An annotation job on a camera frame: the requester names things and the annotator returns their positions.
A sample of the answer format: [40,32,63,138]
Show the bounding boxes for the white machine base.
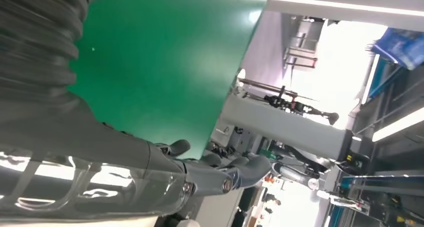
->
[211,93,353,162]

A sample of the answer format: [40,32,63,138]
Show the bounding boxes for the black stand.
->
[263,85,341,126]

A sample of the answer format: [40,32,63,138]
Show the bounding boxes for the blue sheet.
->
[371,27,424,71]

